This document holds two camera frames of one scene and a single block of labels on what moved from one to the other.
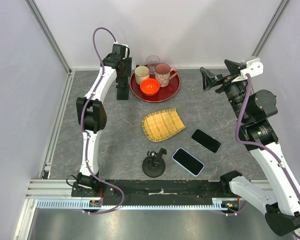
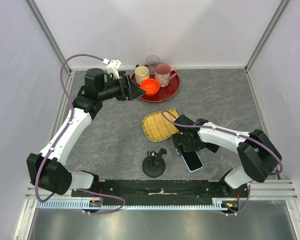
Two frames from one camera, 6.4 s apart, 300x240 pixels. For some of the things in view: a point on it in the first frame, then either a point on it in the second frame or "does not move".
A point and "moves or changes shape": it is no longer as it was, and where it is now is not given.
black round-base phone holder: (154, 166) does not move
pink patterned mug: (162, 74) does not move
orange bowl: (150, 86) does not move
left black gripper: (128, 64) to (135, 91)
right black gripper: (209, 78) to (178, 138)
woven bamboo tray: (160, 125) does not move
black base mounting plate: (157, 192) does not move
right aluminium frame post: (267, 34) does not move
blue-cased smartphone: (188, 161) moves or changes shape
